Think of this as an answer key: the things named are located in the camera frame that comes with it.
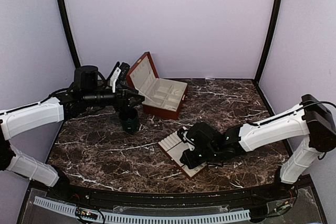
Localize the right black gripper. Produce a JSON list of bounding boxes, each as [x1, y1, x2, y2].
[[181, 146, 218, 169]]

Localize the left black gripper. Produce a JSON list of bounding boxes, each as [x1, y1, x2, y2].
[[83, 82, 145, 112]]

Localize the dark green cup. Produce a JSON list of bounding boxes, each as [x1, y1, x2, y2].
[[118, 108, 140, 134]]

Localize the red jewelry tray cream insert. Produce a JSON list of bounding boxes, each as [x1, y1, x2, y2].
[[158, 131, 207, 179]]

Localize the red wooden jewelry box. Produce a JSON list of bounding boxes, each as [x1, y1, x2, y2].
[[126, 52, 188, 120]]

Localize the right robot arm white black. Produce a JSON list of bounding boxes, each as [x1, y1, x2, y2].
[[177, 94, 335, 200]]

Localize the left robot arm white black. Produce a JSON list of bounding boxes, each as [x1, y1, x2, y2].
[[1, 62, 145, 201]]

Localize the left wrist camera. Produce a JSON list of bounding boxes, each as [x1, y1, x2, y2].
[[108, 61, 130, 93]]

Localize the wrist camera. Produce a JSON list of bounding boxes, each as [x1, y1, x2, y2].
[[108, 61, 130, 93], [177, 127, 193, 145]]

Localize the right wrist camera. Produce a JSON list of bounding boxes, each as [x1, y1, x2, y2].
[[177, 127, 193, 145]]

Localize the black front table rail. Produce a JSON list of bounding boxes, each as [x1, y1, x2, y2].
[[31, 175, 313, 209]]

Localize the white slotted cable duct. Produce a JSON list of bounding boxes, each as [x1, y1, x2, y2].
[[33, 196, 251, 223]]

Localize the left black frame post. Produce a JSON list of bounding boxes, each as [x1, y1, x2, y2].
[[57, 0, 81, 70]]

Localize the black frame post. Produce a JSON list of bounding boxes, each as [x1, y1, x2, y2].
[[57, 0, 81, 70], [254, 0, 281, 85]]

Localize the right black frame post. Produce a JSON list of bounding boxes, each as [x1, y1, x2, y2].
[[254, 0, 281, 85]]

